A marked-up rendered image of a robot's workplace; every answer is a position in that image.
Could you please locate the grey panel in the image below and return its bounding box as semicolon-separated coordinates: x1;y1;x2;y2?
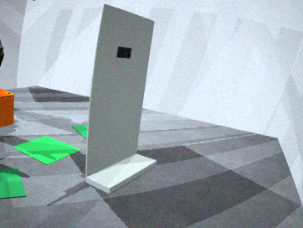
85;4;157;194

